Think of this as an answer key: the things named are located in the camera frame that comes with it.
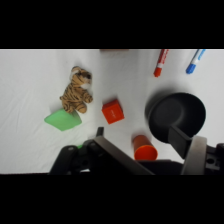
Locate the black bowl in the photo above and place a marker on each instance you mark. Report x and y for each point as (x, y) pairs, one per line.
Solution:
(176, 113)

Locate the orange plastic cup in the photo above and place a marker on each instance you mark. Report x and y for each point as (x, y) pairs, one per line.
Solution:
(145, 150)

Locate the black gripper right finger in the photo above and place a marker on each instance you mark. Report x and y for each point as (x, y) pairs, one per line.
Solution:
(195, 156)

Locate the blue marker pen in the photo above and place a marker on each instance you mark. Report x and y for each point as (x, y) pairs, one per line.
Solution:
(195, 62)

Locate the striped tiger plush toy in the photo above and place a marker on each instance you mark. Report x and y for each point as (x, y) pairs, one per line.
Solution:
(76, 95)

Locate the red marker pen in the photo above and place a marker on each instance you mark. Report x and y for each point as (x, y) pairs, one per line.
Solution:
(161, 63)

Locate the green wedge block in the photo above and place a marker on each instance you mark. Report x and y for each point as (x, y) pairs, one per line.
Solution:
(62, 120)

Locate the brown wooden block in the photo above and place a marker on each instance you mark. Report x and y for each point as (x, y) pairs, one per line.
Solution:
(114, 50)

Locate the red cube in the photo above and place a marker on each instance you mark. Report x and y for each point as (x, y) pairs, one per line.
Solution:
(112, 112)

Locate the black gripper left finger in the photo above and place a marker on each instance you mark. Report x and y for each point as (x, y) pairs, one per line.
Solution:
(116, 155)

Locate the green notched block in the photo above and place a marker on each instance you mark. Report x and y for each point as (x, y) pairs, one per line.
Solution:
(80, 146)

